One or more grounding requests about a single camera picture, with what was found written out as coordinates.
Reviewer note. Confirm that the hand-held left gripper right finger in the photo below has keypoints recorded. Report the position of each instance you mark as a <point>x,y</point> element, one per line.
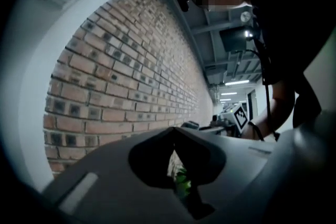
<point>249,178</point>

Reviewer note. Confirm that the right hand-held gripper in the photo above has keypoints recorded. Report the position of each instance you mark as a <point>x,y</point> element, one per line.
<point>240,118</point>

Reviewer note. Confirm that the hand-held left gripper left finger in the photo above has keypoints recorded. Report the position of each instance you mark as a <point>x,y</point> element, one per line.
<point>110,186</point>

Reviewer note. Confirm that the person's right forearm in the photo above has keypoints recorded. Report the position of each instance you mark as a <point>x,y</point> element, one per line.
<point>281,105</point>

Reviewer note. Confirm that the long ceiling light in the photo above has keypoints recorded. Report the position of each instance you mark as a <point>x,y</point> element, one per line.
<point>231,93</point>
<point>236,83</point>

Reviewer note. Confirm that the green leafy plant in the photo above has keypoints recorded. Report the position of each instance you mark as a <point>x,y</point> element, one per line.
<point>182,181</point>

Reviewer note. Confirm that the dark framed door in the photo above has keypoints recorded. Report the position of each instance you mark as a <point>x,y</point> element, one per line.
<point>251,103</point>

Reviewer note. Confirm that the person's black clothing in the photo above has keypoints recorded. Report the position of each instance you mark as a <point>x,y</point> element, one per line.
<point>296,21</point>

